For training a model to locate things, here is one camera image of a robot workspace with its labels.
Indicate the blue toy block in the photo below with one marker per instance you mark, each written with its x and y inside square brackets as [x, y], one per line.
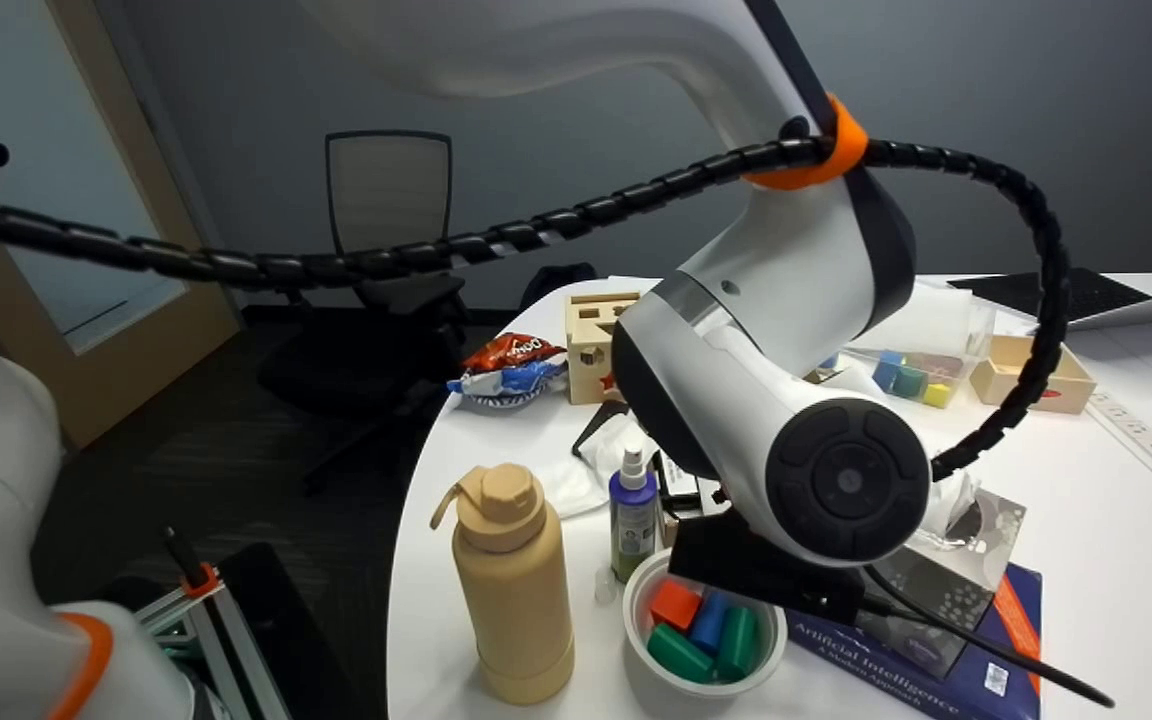
[710, 626]

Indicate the green toy block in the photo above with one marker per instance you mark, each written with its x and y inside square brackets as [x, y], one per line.
[738, 642]
[683, 652]

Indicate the black tripod with orange clip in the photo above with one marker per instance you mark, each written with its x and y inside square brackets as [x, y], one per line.
[201, 600]

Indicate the white paper napkin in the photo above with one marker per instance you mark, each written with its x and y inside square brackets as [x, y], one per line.
[586, 491]
[615, 440]

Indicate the teal toy block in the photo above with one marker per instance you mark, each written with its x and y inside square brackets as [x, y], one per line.
[902, 375]

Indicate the red toy block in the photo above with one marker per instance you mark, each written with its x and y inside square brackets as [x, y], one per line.
[679, 600]

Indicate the small wooden tray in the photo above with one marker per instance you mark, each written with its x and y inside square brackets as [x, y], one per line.
[1001, 383]

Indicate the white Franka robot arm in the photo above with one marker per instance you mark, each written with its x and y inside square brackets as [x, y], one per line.
[762, 293]

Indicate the black mesh office chair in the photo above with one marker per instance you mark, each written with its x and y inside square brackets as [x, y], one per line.
[389, 187]

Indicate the clear plastic container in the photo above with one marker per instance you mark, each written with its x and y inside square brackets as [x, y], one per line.
[949, 322]

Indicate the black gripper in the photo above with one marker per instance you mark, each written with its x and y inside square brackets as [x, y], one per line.
[721, 544]

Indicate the beige insulated water bottle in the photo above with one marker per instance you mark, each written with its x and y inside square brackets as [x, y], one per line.
[511, 600]

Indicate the dark open laptop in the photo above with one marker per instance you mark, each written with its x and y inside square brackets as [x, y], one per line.
[1111, 301]

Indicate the wooden door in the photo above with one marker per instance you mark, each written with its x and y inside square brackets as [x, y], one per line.
[161, 347]

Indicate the wooden shape sorter box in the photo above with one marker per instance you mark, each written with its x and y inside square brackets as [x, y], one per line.
[592, 355]

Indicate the blue book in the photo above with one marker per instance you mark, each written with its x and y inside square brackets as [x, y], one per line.
[921, 674]

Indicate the blue snack bag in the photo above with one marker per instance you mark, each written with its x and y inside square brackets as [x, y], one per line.
[511, 383]

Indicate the patterned tissue box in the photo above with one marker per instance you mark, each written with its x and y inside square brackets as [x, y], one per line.
[982, 534]

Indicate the white round bowl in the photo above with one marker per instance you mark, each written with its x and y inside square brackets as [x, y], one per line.
[649, 681]

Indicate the yellow toy block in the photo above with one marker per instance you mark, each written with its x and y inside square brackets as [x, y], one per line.
[939, 393]

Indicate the orange chips bag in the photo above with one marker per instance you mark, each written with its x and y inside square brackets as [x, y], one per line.
[511, 355]

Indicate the small purple spray bottle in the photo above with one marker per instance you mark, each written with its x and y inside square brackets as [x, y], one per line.
[632, 523]

